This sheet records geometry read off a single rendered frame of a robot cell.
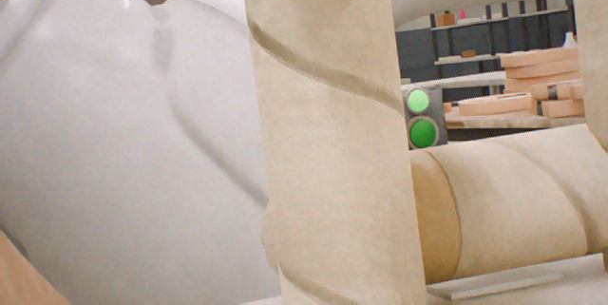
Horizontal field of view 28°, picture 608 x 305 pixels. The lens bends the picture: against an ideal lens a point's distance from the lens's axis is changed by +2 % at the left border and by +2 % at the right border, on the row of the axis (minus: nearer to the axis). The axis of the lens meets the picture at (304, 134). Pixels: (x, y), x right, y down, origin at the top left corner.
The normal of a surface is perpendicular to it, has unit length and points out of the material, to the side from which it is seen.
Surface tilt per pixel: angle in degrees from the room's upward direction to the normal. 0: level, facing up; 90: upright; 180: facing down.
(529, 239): 116
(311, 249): 90
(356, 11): 90
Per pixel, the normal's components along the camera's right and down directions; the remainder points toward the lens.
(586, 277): -0.12, -0.99
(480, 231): 0.35, 0.15
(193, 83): 0.40, -0.38
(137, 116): 0.39, -0.14
